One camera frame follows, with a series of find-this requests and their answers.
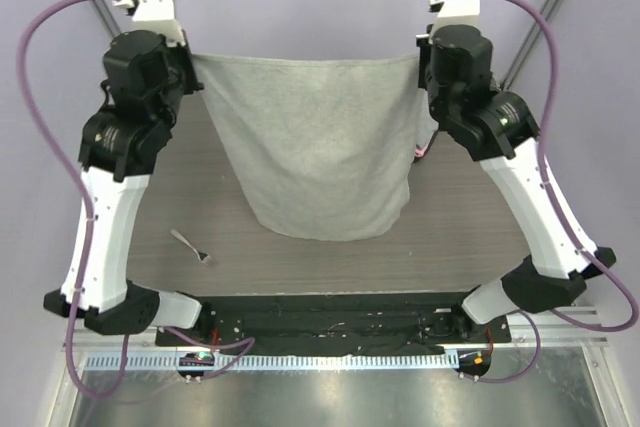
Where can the white slotted cable duct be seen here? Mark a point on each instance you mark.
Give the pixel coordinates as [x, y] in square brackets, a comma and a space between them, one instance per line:
[184, 361]

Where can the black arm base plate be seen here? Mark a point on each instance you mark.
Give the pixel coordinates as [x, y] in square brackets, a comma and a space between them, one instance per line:
[336, 325]

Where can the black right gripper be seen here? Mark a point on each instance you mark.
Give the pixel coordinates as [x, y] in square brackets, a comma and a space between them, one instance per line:
[425, 45]

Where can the pink folded shirt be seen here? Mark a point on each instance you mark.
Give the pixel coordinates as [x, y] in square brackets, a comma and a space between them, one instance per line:
[421, 151]

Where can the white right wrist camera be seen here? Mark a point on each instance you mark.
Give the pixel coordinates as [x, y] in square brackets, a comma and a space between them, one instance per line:
[454, 12]

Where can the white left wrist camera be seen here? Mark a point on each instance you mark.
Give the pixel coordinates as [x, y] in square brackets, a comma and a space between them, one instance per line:
[156, 16]

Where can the aluminium front rail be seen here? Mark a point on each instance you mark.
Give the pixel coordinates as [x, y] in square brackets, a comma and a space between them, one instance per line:
[512, 330]

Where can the silver metal fork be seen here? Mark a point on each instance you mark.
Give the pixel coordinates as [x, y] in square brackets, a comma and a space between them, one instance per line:
[202, 256]

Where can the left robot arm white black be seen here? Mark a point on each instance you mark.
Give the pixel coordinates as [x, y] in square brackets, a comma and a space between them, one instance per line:
[117, 158]

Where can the grey cloth napkin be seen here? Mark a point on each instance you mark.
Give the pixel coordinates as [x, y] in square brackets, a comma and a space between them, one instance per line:
[322, 149]

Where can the right aluminium frame post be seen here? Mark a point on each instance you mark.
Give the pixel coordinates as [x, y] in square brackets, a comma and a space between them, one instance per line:
[548, 10]

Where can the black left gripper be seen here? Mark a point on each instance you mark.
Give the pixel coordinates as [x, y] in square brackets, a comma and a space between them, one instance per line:
[182, 54]

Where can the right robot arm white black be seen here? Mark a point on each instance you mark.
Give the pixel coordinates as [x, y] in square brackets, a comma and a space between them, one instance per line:
[500, 134]

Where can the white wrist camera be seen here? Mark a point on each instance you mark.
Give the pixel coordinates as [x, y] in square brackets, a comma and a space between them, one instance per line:
[454, 12]
[156, 16]

